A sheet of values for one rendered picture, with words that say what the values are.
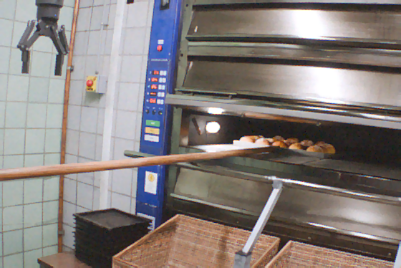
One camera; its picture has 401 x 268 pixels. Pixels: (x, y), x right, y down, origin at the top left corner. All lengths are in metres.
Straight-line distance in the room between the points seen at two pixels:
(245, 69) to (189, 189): 0.63
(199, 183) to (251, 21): 0.80
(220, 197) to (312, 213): 0.46
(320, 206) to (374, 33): 0.76
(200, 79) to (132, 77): 0.44
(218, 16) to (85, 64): 0.94
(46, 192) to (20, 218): 0.25
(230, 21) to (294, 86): 0.45
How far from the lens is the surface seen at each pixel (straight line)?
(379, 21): 1.89
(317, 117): 1.74
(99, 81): 2.54
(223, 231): 2.09
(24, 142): 2.67
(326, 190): 1.50
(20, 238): 2.79
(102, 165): 1.35
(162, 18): 2.32
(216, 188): 2.12
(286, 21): 2.00
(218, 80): 2.10
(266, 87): 1.98
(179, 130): 2.22
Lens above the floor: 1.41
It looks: 4 degrees down
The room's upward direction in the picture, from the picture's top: 5 degrees clockwise
